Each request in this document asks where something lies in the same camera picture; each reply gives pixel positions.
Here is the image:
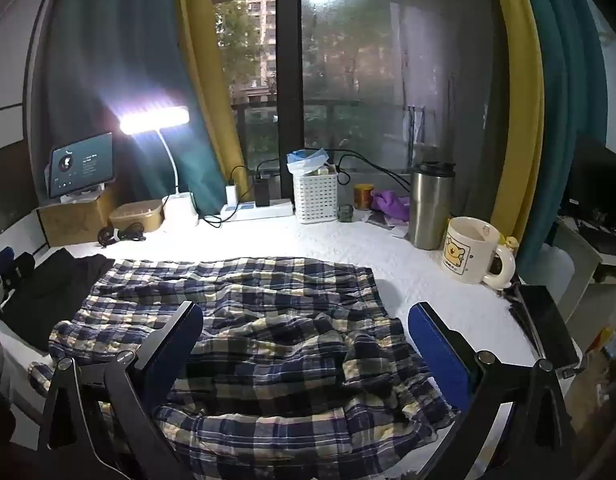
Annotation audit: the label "white textured tablecloth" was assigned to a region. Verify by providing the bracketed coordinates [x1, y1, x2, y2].
[0, 210, 584, 480]

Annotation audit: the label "blue plastic bag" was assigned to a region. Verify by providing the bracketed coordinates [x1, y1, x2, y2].
[287, 148, 329, 176]

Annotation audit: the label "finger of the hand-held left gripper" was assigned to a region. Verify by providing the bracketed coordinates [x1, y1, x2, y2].
[0, 246, 16, 285]
[2, 252, 37, 306]

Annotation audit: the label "white plastic basket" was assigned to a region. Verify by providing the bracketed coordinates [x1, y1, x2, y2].
[293, 170, 339, 225]

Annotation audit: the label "white side desk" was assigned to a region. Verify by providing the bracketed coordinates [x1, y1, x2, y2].
[553, 215, 616, 321]

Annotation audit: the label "steel tumbler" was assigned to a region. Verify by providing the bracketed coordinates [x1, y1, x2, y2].
[408, 161, 456, 251]

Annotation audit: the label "coiled black cable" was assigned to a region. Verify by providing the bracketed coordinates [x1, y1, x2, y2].
[98, 222, 147, 248]

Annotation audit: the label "cream bear print mug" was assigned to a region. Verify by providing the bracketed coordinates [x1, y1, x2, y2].
[440, 216, 516, 288]

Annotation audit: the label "white desk lamp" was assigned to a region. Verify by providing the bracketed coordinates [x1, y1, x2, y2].
[118, 104, 199, 233]

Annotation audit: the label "black window frame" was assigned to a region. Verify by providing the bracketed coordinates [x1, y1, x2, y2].
[275, 0, 303, 201]

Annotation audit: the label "balcony railing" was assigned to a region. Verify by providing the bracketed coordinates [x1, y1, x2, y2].
[233, 99, 489, 161]

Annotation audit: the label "teal curtain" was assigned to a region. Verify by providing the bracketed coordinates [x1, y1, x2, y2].
[515, 0, 609, 271]
[25, 0, 229, 216]

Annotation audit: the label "cardboard box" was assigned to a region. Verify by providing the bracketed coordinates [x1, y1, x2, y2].
[38, 187, 119, 248]

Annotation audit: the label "brown lidded food container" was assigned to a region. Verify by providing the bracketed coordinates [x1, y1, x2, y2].
[109, 199, 165, 235]

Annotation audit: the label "white power strip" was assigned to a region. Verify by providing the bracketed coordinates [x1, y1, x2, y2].
[222, 199, 295, 222]

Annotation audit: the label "black lamp cable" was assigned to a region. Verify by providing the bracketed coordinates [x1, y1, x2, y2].
[197, 210, 237, 227]

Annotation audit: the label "black charger cable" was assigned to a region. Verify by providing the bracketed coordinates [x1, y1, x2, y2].
[230, 165, 253, 203]

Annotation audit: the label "blue yellow plaid pants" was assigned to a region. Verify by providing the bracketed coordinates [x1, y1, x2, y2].
[28, 256, 461, 480]

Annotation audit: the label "purple cloth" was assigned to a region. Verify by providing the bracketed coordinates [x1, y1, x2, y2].
[370, 190, 411, 222]

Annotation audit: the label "yellow curtain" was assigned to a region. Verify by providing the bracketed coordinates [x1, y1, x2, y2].
[488, 0, 546, 261]
[175, 0, 251, 206]

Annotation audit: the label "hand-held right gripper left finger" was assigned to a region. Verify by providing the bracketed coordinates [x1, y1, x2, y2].
[38, 301, 205, 480]

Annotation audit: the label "black cloth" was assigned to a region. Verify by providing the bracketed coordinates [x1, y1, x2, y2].
[2, 247, 116, 351]

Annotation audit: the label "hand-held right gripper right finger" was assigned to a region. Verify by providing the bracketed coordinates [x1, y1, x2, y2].
[408, 302, 579, 480]

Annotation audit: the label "black monitor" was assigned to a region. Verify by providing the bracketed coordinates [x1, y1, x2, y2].
[563, 135, 616, 221]

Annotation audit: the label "black adapter cable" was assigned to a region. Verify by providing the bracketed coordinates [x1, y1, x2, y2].
[257, 149, 413, 193]

